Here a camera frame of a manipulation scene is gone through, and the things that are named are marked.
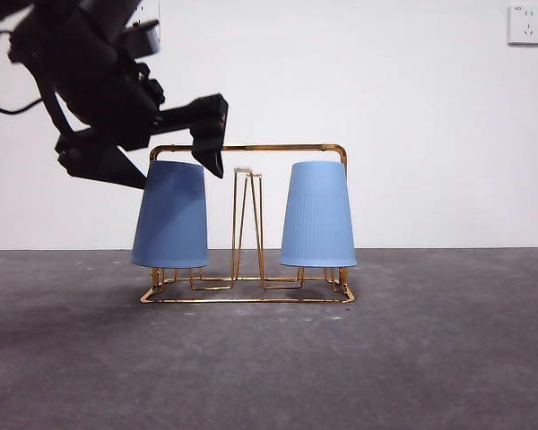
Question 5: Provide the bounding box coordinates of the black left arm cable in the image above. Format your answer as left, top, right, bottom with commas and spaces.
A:
0, 97, 45, 116

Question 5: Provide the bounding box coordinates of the blue ribbed plastic cup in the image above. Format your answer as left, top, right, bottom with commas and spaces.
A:
278, 160, 358, 269
129, 159, 210, 270

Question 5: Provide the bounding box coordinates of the gold wire cup rack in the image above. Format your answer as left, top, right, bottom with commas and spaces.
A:
138, 142, 357, 305

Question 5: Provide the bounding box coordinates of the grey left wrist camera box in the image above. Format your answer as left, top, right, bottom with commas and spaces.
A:
120, 20, 162, 59

